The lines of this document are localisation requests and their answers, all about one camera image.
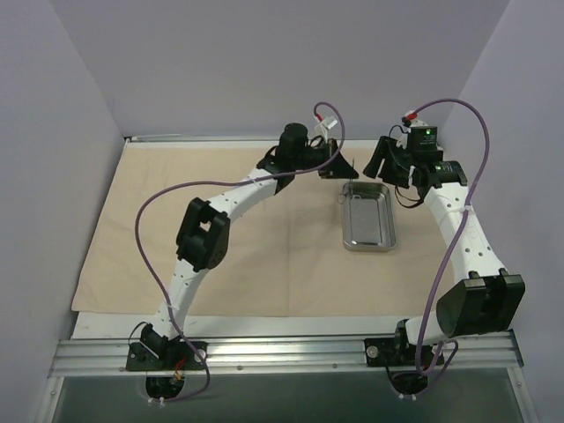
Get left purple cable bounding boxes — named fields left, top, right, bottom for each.
left=134, top=101, right=345, bottom=402

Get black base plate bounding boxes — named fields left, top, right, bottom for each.
left=125, top=339, right=204, bottom=372
left=363, top=338, right=416, bottom=367

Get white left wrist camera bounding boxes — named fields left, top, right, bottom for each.
left=314, top=115, right=339, bottom=139

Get back aluminium rail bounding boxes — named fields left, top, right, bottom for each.
left=123, top=131, right=437, bottom=143

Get purple cable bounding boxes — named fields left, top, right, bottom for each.
left=403, top=99, right=491, bottom=392
left=134, top=101, right=345, bottom=402

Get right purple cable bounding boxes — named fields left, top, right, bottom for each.
left=403, top=99, right=491, bottom=392

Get stainless steel instrument tray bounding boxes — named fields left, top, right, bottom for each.
left=341, top=182, right=397, bottom=252

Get steel surgical scissors forceps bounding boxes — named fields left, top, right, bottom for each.
left=338, top=179, right=362, bottom=205

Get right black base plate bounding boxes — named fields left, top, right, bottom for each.
left=363, top=338, right=416, bottom=367

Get front aluminium rail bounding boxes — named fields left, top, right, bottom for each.
left=49, top=332, right=524, bottom=377

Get right side aluminium rail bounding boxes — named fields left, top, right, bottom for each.
left=425, top=134, right=525, bottom=367

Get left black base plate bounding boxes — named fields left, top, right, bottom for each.
left=125, top=339, right=204, bottom=372

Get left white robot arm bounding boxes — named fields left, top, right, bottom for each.
left=140, top=116, right=359, bottom=369

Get aluminium rail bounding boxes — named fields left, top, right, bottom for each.
left=49, top=332, right=524, bottom=377
left=123, top=131, right=437, bottom=143
left=425, top=134, right=525, bottom=367

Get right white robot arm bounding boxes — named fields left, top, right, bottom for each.
left=363, top=126, right=525, bottom=364

